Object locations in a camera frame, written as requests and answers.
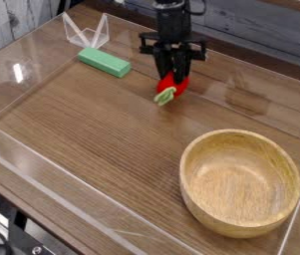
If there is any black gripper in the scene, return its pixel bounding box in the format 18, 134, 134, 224
140, 32, 207, 84

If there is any red plush strawberry toy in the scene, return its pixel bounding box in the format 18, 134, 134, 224
153, 72, 189, 107

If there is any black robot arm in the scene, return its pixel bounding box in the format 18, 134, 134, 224
140, 0, 207, 85

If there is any green rectangular block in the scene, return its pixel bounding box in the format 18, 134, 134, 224
78, 48, 132, 78

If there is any wooden bowl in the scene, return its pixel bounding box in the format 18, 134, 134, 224
179, 128, 300, 239

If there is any clear acrylic corner bracket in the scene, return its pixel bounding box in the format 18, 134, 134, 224
62, 13, 110, 49

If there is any black table clamp bracket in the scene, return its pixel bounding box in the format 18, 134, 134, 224
9, 209, 55, 255

